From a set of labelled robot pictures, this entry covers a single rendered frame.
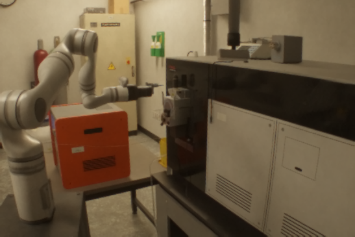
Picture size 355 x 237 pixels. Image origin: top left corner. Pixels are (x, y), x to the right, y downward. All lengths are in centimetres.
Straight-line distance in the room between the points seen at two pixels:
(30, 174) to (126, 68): 394
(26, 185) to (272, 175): 80
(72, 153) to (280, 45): 122
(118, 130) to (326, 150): 119
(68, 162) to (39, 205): 96
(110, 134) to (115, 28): 296
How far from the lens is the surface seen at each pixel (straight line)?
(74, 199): 88
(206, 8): 312
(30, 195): 76
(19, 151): 71
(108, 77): 450
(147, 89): 134
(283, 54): 133
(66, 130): 166
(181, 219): 162
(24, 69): 466
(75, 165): 173
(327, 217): 100
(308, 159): 97
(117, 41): 451
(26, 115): 67
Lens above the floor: 153
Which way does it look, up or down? 12 degrees down
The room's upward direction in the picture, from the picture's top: straight up
